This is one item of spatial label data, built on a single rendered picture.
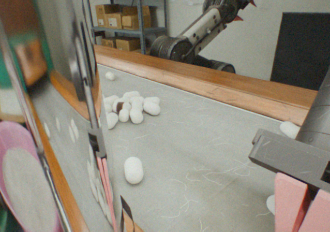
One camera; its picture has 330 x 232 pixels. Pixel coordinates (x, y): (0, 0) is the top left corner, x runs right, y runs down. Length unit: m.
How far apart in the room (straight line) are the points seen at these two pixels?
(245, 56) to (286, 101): 2.16
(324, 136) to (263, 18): 2.31
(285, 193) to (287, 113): 0.27
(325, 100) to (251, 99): 0.26
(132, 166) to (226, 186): 0.11
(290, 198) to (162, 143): 0.21
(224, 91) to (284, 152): 0.32
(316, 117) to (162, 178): 0.18
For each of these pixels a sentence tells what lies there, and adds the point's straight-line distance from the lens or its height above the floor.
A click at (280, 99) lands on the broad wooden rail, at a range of 0.46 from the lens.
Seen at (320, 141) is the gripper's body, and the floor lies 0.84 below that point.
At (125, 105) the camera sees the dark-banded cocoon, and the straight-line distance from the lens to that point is 0.44.
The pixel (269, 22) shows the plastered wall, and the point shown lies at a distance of 2.47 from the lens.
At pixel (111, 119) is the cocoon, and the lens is 0.40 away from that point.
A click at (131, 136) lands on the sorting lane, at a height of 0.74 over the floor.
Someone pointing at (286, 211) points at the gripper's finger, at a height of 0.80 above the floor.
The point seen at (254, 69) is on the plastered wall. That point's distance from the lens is 2.59.
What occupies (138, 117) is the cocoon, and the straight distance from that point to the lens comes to 0.40.
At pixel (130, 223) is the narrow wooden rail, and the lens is 0.23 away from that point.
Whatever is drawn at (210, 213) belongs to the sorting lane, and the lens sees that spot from 0.26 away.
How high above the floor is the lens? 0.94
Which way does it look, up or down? 27 degrees down
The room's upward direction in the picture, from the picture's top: 3 degrees counter-clockwise
